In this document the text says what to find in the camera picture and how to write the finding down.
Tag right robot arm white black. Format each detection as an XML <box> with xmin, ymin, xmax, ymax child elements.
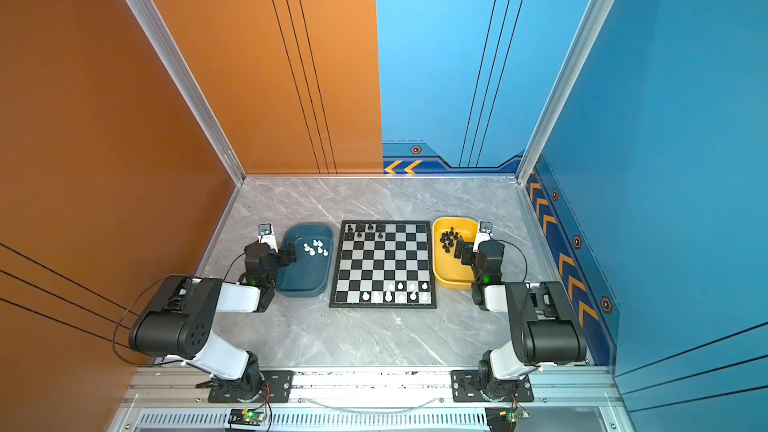
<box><xmin>454</xmin><ymin>239</ymin><xmax>588</xmax><ymax>402</ymax></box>

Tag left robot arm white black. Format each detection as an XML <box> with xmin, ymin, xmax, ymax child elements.
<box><xmin>128</xmin><ymin>242</ymin><xmax>296</xmax><ymax>402</ymax></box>

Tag left green circuit board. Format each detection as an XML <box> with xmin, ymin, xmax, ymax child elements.
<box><xmin>227</xmin><ymin>408</ymin><xmax>268</xmax><ymax>430</ymax></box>

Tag green circuit board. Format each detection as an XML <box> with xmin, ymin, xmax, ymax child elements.
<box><xmin>499</xmin><ymin>410</ymin><xmax>520</xmax><ymax>423</ymax></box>
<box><xmin>227</xmin><ymin>408</ymin><xmax>268</xmax><ymax>430</ymax></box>

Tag right green circuit board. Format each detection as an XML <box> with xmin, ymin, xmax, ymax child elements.
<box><xmin>499</xmin><ymin>410</ymin><xmax>520</xmax><ymax>423</ymax></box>

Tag yellow plastic tray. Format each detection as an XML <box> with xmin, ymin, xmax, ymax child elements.
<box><xmin>432</xmin><ymin>216</ymin><xmax>479</xmax><ymax>290</ymax></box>

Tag teal plastic tray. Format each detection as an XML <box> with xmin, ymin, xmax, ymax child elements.
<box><xmin>276</xmin><ymin>223</ymin><xmax>334</xmax><ymax>298</ymax></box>

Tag black and white chessboard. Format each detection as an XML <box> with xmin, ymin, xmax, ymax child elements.
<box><xmin>329</xmin><ymin>220</ymin><xmax>437</xmax><ymax>310</ymax></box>

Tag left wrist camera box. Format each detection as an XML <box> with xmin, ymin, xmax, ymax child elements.
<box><xmin>258</xmin><ymin>223</ymin><xmax>277</xmax><ymax>250</ymax></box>

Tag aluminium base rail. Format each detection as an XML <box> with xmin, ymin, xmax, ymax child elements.
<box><xmin>119</xmin><ymin>366</ymin><xmax>623</xmax><ymax>409</ymax></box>

